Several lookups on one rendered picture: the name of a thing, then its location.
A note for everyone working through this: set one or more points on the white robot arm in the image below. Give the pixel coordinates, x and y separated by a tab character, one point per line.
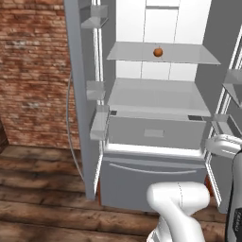
176	201

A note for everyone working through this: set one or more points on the grey fridge door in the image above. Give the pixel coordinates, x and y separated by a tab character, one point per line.
80	94
217	38

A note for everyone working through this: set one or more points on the orange tangerine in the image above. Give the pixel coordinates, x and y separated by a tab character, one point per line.
158	52

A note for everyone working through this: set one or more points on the clear glass fridge shelf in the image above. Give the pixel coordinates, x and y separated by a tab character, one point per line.
182	53

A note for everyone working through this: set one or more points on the grey open fridge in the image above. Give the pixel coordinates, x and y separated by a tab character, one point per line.
160	25

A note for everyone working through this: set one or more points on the clear door bin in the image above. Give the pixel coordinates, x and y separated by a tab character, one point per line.
234	85
225	124
99	126
94	19
95	91

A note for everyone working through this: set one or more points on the grey crisper drawer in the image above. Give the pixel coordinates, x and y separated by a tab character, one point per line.
157	126

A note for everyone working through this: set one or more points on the grey freezer drawer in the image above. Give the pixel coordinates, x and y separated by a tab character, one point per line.
132	189

